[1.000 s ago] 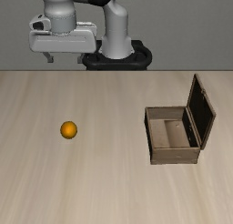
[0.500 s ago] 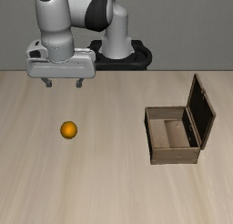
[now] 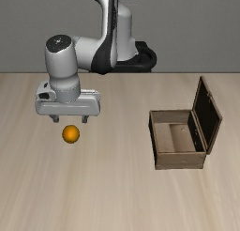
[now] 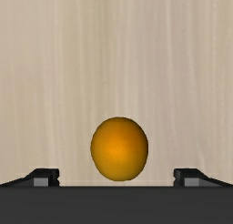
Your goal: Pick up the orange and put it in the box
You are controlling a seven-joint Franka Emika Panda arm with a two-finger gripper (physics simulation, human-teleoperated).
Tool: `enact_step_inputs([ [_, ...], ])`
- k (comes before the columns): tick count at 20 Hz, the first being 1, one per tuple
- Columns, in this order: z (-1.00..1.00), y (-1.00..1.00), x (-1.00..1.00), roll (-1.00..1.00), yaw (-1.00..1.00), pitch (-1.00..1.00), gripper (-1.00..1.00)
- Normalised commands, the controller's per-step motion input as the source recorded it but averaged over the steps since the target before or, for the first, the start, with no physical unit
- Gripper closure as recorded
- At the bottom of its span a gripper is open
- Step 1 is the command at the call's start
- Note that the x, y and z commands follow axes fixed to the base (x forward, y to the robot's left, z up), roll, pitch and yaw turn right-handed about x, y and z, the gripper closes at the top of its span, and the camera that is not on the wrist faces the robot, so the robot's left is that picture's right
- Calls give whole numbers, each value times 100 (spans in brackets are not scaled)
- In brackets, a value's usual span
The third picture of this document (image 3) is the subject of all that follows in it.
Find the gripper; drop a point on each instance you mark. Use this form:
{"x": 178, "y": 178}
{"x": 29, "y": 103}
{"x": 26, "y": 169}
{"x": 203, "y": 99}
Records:
{"x": 72, "y": 106}

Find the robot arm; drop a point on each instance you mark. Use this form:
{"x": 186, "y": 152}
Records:
{"x": 108, "y": 37}

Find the orange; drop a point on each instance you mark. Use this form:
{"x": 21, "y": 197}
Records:
{"x": 71, "y": 134}

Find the wooden box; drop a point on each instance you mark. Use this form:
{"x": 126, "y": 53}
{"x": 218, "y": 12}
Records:
{"x": 175, "y": 141}

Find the wooden box lid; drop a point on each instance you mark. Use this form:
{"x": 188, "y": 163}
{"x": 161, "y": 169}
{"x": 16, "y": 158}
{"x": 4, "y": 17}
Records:
{"x": 206, "y": 114}

